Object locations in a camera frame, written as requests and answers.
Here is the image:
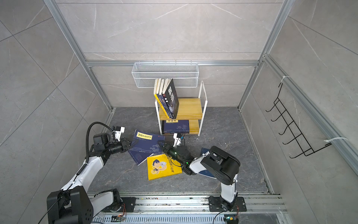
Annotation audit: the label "blue book yellow label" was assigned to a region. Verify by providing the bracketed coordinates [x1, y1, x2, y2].
[199, 148, 216, 179]

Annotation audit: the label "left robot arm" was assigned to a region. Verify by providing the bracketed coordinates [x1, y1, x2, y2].
[45, 127, 131, 224]

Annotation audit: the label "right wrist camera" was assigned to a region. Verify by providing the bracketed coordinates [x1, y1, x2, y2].
[173, 133, 185, 148]

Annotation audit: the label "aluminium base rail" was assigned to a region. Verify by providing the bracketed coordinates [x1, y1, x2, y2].
[88, 192, 292, 224]

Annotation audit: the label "black book white characters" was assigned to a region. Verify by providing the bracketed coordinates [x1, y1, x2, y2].
[166, 79, 179, 119]

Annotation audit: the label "dark blue book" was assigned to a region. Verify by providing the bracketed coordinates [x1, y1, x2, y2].
[131, 130, 165, 155]
[128, 150, 154, 166]

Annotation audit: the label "white wire mesh basket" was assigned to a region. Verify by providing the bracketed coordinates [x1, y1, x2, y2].
[131, 62, 199, 88]

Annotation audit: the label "wooden two-tier shelf rack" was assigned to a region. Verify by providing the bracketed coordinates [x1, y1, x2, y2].
[155, 81, 208, 136]

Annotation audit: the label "black wall hook rack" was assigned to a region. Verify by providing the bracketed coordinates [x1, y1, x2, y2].
[265, 83, 332, 159]

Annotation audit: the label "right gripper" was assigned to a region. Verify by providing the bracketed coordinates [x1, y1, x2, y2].
[158, 140, 187, 167]

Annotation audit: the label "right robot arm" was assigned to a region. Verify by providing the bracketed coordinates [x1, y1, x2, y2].
[159, 142, 247, 212]

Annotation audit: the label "navy book yellow label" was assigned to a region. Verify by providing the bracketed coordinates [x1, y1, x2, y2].
[162, 120, 190, 134]

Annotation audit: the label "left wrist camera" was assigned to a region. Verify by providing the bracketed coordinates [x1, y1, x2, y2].
[112, 126, 125, 141]

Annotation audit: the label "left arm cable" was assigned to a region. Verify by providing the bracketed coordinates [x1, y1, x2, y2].
[85, 121, 114, 163]

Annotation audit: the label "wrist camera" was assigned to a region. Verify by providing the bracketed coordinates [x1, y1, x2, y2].
[173, 133, 185, 148]
[112, 126, 125, 141]

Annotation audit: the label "yellow cartoon book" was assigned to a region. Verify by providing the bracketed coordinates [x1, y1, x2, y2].
[146, 154, 182, 181]

